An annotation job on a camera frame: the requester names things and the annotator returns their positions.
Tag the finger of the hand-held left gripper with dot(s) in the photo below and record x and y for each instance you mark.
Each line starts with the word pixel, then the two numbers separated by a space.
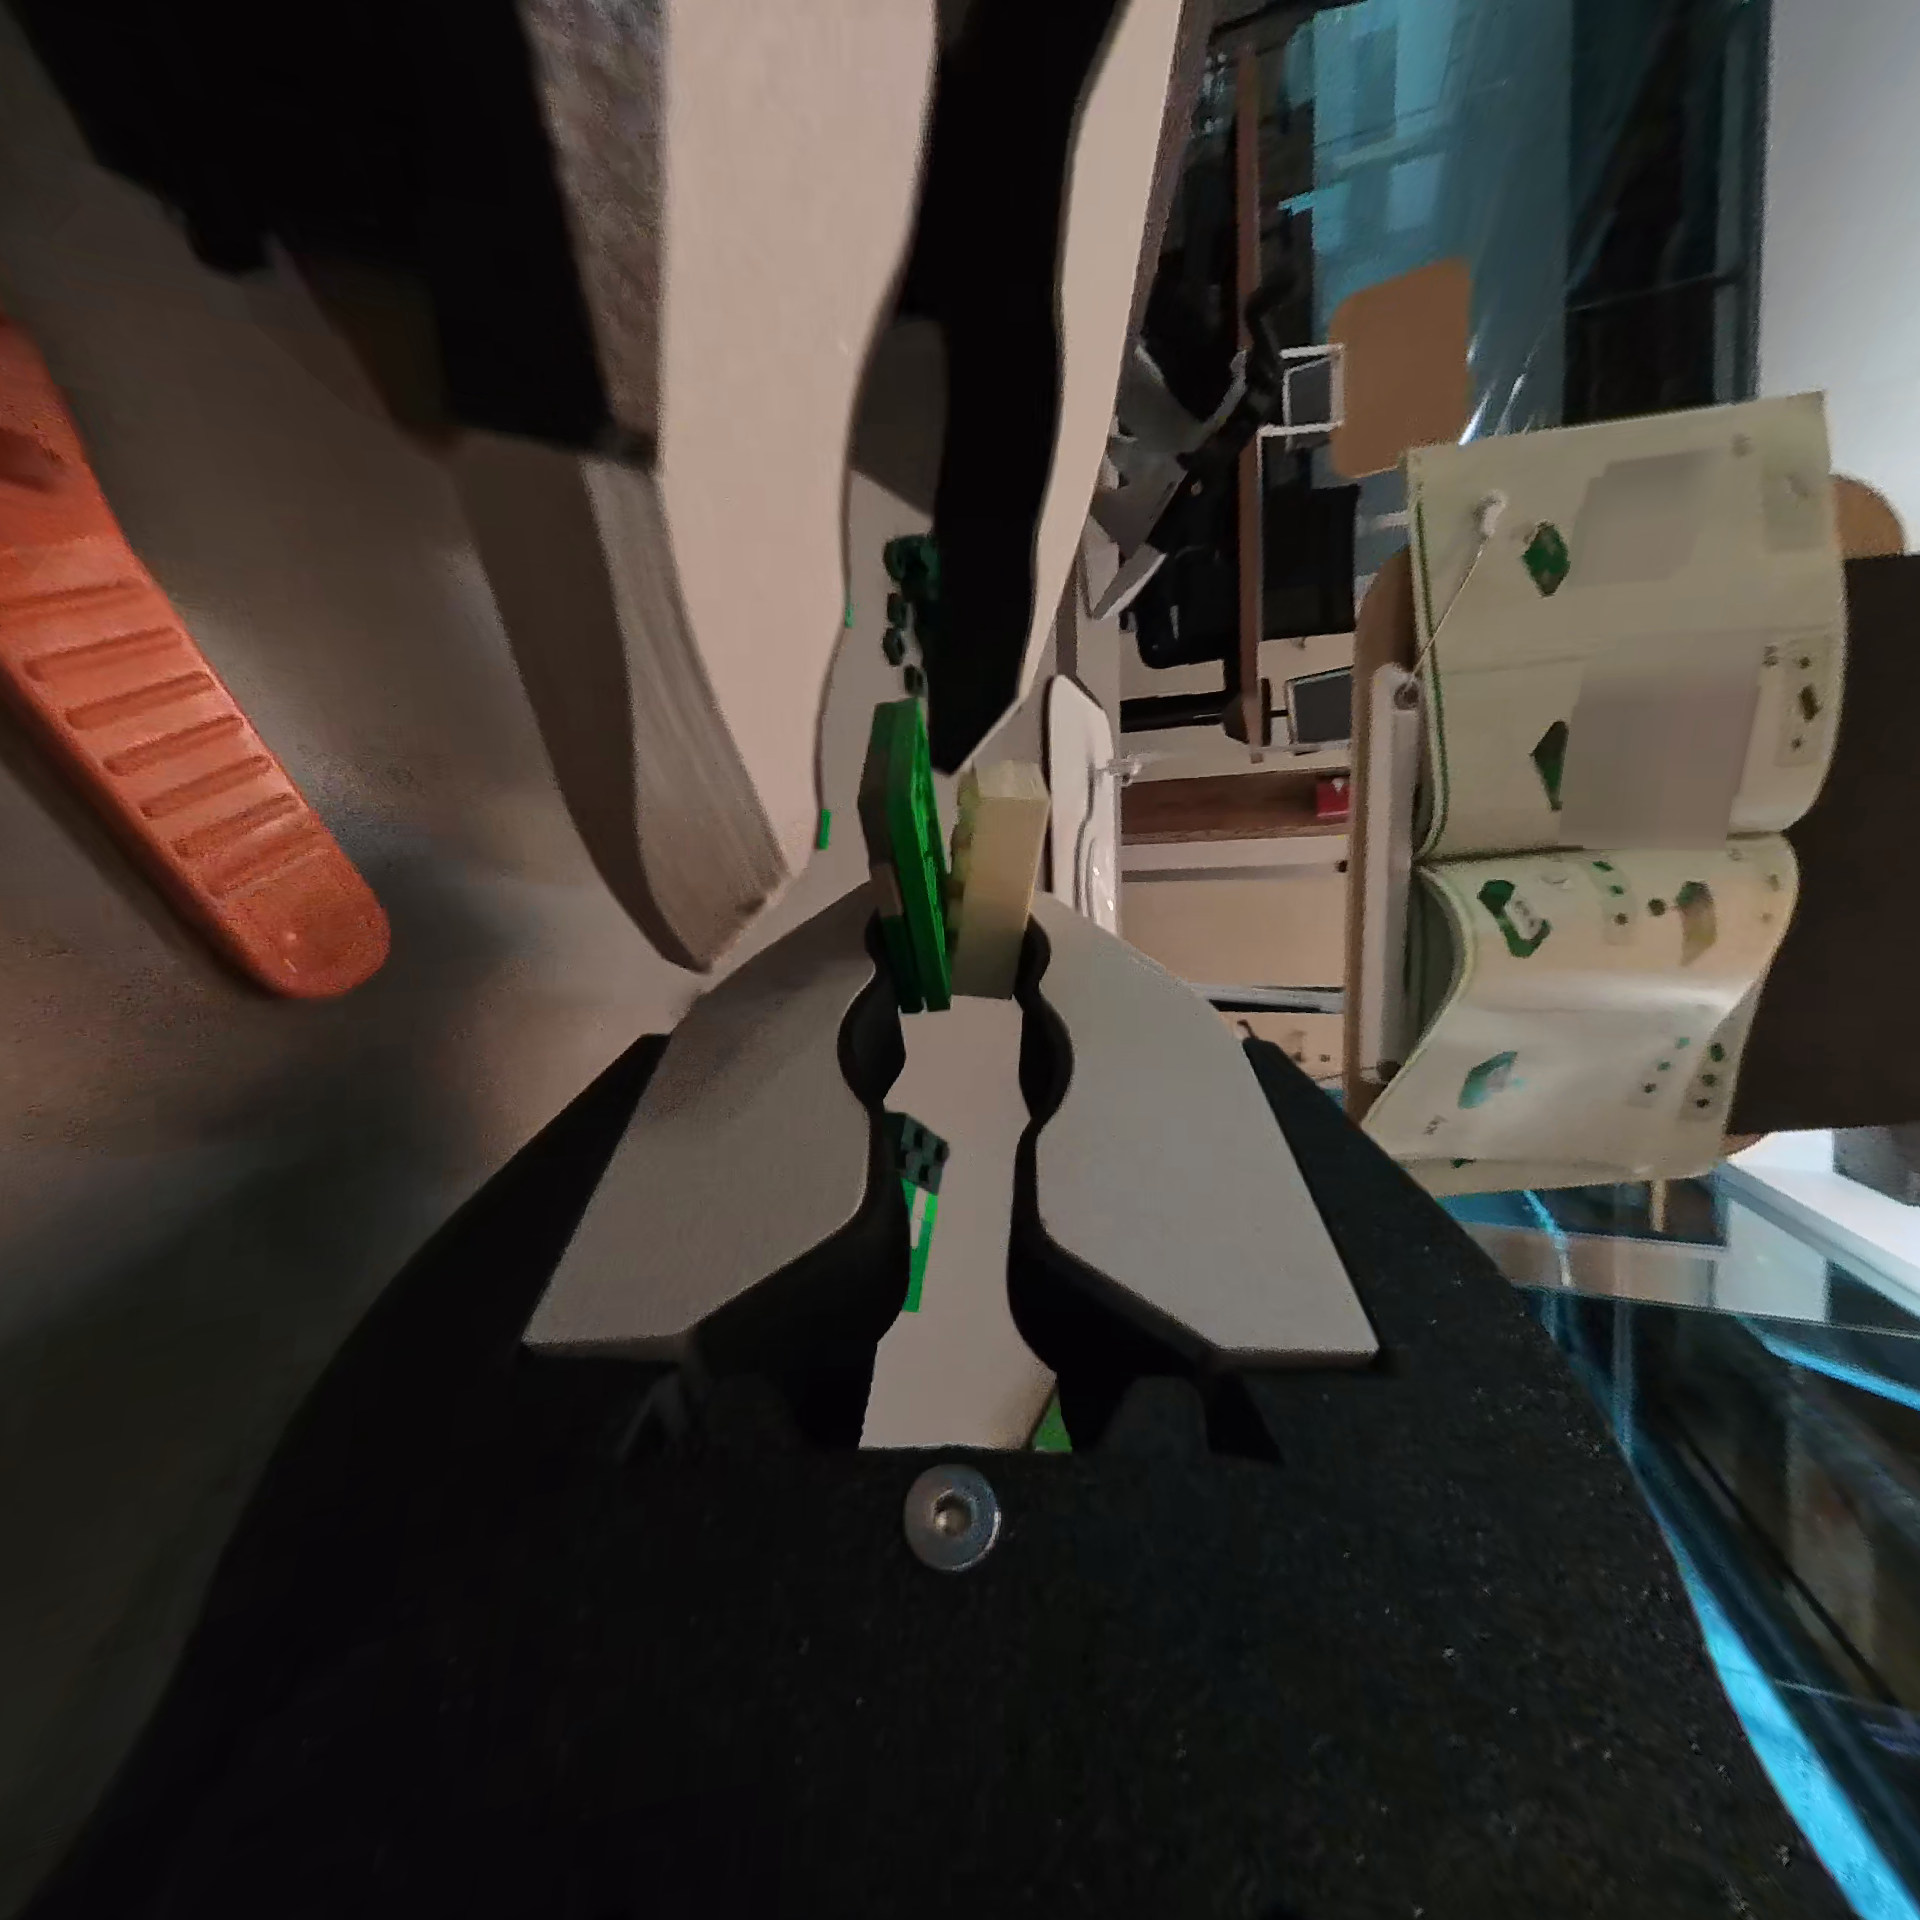
pixel 1118 147
pixel 753 373

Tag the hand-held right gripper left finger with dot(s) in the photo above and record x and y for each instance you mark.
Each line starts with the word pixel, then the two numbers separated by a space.
pixel 723 1186

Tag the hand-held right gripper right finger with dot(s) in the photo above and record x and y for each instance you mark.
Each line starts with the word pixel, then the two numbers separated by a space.
pixel 1188 1186

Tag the white lego brick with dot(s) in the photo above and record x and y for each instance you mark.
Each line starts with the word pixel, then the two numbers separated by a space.
pixel 1001 883

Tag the green mosaic lego panel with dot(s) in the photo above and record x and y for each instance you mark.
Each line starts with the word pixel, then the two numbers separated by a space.
pixel 907 840

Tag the lego instruction booklet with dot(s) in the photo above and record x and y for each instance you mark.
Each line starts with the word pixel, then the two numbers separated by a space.
pixel 1591 1055

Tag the green lego block dark studs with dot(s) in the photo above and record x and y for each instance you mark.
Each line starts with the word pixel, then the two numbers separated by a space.
pixel 918 1147

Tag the pile of dark green lego pieces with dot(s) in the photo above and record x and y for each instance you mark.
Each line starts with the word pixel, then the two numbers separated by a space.
pixel 907 600

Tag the orange lego brick separator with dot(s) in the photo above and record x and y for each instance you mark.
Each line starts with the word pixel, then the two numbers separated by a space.
pixel 183 752

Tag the small monitor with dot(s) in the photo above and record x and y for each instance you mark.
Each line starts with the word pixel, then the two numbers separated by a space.
pixel 1318 706
pixel 1316 383

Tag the black and grey object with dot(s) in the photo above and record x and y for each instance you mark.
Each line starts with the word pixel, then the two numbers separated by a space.
pixel 1167 493

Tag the white stand base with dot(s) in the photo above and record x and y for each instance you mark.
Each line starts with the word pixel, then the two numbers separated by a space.
pixel 1080 809

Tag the dark book stand board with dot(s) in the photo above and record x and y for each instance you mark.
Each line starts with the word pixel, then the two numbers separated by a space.
pixel 1846 840

